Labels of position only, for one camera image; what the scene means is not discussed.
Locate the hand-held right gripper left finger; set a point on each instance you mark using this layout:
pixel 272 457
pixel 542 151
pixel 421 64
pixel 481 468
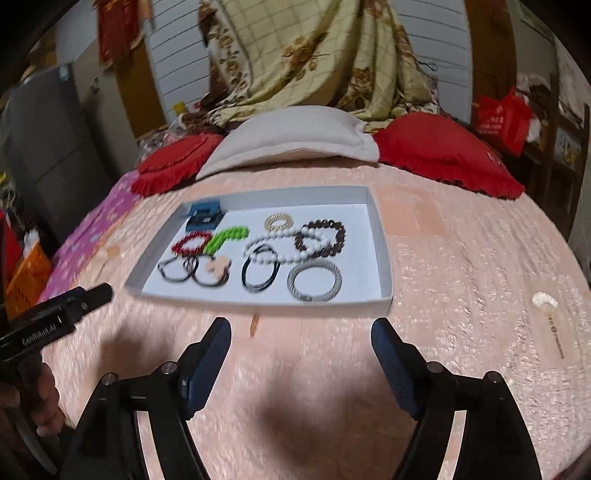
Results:
pixel 207 364

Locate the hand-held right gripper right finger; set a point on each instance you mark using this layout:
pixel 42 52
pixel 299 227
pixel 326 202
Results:
pixel 397 364

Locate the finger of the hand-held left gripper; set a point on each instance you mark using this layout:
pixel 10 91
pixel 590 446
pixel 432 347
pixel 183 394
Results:
pixel 92 297

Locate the white cardboard box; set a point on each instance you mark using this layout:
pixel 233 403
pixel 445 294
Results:
pixel 358 277

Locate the grey braided bangle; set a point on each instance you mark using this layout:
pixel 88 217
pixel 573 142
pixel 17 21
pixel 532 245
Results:
pixel 337 281

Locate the blue hair claw clip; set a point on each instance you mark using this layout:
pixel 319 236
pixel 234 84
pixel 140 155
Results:
pixel 203 217

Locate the person's left hand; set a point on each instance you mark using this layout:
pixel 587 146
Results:
pixel 48 401

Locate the small tan paper tag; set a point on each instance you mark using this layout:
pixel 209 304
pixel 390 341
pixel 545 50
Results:
pixel 113 252

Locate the orange plastic crate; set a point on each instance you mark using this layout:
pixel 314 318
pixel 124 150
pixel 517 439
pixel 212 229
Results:
pixel 30 277

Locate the thin orange stick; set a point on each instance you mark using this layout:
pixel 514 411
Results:
pixel 253 325

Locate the purple floral sheet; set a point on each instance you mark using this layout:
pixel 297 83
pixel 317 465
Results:
pixel 92 226

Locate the pink textured bedspread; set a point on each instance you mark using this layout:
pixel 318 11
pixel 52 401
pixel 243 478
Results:
pixel 461 277

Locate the red frilled pillow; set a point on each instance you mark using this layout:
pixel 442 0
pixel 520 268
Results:
pixel 443 147
pixel 171 161

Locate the thin brown stick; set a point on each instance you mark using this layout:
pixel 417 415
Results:
pixel 555 339

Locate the small white crumpled scrap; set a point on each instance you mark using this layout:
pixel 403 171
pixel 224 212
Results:
pixel 545 301

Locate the grey refrigerator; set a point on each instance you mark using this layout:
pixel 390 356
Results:
pixel 55 138

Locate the clear plastic bag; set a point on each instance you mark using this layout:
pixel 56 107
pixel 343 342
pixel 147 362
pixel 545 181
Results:
pixel 154 141

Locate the yellow bottle cap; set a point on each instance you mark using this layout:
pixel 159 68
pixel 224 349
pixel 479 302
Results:
pixel 178 108

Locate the white slatted headboard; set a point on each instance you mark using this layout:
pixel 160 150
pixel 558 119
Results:
pixel 175 69

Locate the white pillow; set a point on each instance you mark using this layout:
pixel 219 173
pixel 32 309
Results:
pixel 286 134

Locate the red shopping bag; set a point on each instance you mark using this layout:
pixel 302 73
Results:
pixel 503 120

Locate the red hanging cloth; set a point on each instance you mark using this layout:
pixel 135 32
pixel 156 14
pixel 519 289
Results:
pixel 120 32

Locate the pale clothes heap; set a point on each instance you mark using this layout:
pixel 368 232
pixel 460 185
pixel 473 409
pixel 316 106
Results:
pixel 535 83

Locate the floral quilt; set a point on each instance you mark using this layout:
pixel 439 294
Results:
pixel 300 46

